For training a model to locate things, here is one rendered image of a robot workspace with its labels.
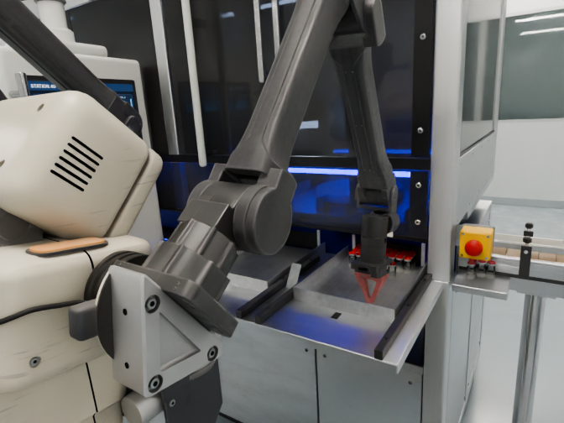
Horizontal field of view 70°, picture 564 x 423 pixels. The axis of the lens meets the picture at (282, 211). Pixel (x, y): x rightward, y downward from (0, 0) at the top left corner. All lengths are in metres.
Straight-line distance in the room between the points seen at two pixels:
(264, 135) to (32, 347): 0.32
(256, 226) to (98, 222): 0.18
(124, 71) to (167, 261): 1.19
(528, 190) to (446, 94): 4.75
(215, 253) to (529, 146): 5.39
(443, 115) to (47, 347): 0.92
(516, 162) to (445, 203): 4.63
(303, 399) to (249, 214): 1.24
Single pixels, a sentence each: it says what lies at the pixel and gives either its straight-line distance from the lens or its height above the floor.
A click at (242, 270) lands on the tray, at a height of 0.88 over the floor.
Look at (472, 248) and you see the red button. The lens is 1.08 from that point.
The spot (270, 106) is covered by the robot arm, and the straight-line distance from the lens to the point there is 0.50.
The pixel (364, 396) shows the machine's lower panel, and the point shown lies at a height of 0.43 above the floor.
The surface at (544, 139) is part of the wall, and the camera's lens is 5.67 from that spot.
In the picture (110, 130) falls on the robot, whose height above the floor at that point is 1.34.
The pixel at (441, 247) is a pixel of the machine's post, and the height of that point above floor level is 0.98.
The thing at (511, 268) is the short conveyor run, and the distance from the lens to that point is 1.24.
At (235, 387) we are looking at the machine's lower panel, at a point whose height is 0.26.
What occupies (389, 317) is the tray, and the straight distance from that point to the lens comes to 0.95.
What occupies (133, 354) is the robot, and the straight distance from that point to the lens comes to 0.39.
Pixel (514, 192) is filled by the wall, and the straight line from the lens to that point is 5.78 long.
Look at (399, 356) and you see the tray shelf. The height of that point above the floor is 0.88.
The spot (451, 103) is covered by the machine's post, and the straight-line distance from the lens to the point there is 1.06.
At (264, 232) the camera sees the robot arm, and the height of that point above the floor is 1.23.
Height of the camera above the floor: 1.36
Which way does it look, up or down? 15 degrees down
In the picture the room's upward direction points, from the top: 3 degrees counter-clockwise
